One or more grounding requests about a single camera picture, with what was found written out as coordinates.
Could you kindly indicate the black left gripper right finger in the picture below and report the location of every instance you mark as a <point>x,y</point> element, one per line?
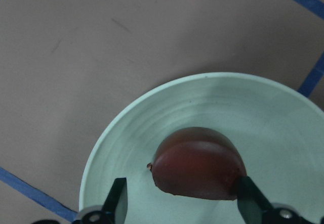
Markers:
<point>255,208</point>

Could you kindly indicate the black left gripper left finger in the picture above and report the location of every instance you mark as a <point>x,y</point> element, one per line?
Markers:
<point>114,209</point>

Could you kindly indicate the dark red bun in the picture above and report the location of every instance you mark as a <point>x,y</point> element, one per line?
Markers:
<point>197,162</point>

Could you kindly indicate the pale green plate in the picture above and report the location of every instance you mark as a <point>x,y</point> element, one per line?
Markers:
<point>277,131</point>

